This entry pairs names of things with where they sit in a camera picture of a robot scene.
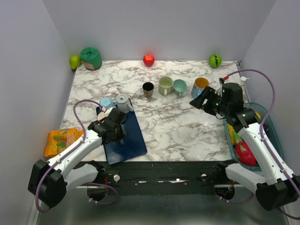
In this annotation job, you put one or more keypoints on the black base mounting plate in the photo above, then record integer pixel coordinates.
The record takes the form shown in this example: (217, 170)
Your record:
(164, 178)

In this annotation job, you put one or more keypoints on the blue mug with gold pattern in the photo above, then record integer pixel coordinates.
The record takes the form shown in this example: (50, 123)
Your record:
(199, 85)

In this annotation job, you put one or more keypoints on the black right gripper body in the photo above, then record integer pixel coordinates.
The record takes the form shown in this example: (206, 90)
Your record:
(214, 103)

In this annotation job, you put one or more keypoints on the red dragon fruit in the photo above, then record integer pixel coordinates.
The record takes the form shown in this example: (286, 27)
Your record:
(243, 152)

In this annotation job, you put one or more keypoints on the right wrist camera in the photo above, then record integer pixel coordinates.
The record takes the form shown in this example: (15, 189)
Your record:
(224, 80)

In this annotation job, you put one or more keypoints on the pink cup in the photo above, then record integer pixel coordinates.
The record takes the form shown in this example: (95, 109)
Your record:
(101, 116)

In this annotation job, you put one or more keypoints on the red apple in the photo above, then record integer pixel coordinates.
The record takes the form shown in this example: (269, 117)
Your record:
(148, 60)

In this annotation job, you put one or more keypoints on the light blue small mug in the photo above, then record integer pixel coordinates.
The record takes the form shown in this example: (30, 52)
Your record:
(107, 103)

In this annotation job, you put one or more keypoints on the orange snack bag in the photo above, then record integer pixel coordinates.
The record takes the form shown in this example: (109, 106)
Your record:
(59, 140)

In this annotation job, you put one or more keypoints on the teal plastic fruit bin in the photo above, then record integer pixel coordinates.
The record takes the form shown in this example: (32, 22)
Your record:
(268, 128)

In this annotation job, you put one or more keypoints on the yellow banana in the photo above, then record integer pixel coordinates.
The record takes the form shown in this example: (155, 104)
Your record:
(232, 136)

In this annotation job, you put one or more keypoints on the grey upside-down mug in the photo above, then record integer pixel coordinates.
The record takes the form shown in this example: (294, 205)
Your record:
(123, 103)

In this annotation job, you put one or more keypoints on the green striped ball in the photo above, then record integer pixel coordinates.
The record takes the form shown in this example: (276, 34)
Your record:
(215, 60)

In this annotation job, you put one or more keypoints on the brown striped mug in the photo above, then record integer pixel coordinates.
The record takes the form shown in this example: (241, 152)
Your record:
(148, 89)

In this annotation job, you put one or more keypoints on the dark blue tray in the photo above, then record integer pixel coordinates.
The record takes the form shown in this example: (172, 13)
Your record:
(133, 146)

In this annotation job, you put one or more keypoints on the cream lotion pump bottle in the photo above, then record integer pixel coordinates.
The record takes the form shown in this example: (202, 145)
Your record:
(242, 81)

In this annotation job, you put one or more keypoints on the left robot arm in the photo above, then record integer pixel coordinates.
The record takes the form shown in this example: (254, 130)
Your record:
(50, 180)

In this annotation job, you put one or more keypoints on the dark teal upside-down mug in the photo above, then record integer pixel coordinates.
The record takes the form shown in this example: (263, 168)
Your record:
(122, 140)

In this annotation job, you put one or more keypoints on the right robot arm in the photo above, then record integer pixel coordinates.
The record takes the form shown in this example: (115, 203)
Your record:
(278, 186)

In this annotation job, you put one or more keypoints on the pale green mug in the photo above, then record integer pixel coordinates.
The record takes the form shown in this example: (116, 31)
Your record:
(165, 86)

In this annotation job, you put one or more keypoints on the yellow-green pear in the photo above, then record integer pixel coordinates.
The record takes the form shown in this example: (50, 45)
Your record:
(74, 61)

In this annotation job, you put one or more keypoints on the green wrapped cylinder package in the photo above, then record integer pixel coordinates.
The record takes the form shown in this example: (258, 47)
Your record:
(91, 58)

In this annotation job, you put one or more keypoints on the teal mug with bird picture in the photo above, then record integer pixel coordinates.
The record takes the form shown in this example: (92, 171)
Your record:
(179, 87)

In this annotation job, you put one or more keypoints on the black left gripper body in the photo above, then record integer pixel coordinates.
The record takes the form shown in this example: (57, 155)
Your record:
(116, 137)

